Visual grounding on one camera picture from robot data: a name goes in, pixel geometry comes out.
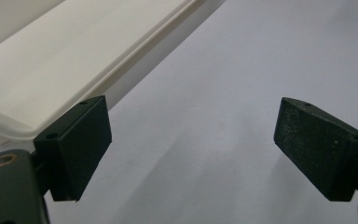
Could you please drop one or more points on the white plastic bin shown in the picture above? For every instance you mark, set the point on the white plastic bin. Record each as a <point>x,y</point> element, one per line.
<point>59,62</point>

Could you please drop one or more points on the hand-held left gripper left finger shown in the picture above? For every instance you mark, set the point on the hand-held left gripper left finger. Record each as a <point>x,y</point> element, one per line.
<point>74,149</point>

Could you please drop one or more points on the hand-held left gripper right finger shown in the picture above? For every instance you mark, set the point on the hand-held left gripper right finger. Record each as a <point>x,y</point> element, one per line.
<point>320,149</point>

